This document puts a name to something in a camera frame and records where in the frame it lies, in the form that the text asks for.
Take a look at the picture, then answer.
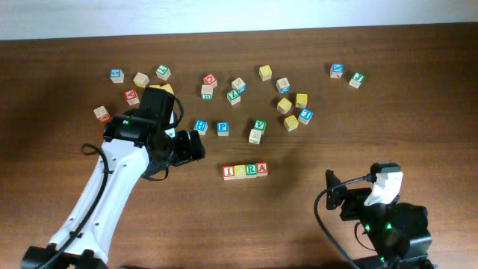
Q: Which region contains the yellow block upper right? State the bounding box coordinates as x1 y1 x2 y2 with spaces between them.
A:
295 93 308 108

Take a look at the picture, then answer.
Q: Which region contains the green letter Z block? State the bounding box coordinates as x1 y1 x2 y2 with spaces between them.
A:
227 89 240 105

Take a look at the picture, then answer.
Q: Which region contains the blue letter X block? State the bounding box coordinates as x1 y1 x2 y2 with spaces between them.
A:
330 63 344 78

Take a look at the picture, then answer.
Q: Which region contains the blue letter block right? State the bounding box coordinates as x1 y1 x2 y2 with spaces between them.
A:
298 108 314 125

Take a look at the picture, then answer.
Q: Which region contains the red letter A block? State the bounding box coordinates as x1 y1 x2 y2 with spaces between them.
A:
256 162 269 177

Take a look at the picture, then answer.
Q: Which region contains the wooden block blue side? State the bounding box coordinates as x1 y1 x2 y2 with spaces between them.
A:
232 78 246 95

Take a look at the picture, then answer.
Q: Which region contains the wooden block blue base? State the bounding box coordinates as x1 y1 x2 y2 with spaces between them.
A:
276 78 291 94

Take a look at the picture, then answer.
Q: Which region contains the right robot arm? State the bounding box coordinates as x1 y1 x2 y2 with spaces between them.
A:
325 162 437 268

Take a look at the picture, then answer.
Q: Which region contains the green letter J block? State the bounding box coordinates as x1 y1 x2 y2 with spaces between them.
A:
349 72 366 89

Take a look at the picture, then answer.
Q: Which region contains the white wooden block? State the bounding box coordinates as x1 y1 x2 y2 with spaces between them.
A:
249 129 262 144

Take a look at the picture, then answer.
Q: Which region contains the blue block far left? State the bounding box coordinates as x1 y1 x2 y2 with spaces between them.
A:
109 69 124 84

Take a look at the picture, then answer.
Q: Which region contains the green letter R block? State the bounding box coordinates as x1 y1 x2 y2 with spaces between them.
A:
245 164 258 178

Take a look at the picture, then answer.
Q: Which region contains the yellow block top centre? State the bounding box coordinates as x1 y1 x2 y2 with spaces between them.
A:
259 65 273 81

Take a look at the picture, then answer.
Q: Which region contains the blue letter H block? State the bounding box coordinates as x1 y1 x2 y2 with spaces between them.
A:
193 120 208 135

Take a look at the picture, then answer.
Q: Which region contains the plain wooden block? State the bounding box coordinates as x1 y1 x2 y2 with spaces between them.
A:
133 72 149 88

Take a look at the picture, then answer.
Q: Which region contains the blue letter P block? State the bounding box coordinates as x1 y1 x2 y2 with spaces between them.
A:
217 122 229 137

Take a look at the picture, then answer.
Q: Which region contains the wooden block green side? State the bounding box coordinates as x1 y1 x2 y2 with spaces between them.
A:
201 84 214 100

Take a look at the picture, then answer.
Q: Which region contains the wooden block red side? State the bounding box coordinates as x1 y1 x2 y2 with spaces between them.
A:
93 106 111 123

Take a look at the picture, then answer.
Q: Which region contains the red letter Y block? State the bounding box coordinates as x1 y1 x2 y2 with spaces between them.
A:
124 89 140 105

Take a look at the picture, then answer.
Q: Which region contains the green letter V block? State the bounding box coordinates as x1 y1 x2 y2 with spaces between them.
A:
253 120 267 134

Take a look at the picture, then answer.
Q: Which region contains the yellow block centre right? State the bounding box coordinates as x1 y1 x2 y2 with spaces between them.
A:
276 98 292 114

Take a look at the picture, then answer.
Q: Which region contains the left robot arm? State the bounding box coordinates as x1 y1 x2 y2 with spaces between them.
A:
21 87 205 268

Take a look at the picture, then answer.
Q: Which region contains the yellow letter C block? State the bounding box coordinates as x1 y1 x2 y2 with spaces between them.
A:
234 164 246 179

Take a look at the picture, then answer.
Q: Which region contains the red letter I block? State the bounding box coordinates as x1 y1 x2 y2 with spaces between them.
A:
223 166 235 180

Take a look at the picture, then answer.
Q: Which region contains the yellow block right pair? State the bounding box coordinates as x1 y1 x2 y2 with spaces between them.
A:
160 84 174 94

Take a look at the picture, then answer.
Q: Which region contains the red letter G block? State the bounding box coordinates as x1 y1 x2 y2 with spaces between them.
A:
203 73 217 88

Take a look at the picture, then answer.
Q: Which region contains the green letter L block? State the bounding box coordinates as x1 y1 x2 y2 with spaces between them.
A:
155 64 171 81

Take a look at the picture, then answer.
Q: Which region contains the yellow block lower right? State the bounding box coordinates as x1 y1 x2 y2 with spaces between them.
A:
284 115 299 132

